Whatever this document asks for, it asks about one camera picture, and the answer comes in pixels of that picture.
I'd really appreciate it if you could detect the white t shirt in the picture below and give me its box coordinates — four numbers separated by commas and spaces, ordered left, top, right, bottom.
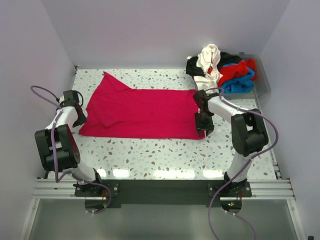
193, 44, 223, 91

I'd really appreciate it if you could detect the aluminium frame rail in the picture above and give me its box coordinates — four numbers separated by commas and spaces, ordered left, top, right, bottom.
32, 170, 295, 200

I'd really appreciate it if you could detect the magenta t shirt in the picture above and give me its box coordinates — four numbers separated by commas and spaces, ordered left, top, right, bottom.
79, 73, 205, 140

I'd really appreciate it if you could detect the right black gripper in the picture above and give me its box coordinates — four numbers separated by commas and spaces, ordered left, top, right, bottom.
195, 111, 215, 136

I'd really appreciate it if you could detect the clear plastic bin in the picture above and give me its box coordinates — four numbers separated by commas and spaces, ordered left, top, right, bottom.
194, 51, 272, 101

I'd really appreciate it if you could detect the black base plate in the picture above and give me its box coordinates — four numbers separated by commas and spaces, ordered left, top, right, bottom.
74, 178, 252, 209

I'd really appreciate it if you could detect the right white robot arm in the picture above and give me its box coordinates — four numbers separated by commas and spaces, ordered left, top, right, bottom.
193, 90, 269, 197

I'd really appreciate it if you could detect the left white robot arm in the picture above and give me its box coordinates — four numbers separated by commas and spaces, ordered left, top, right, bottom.
30, 85, 104, 197

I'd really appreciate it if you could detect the red t shirt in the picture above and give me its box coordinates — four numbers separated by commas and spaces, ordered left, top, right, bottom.
217, 59, 257, 86

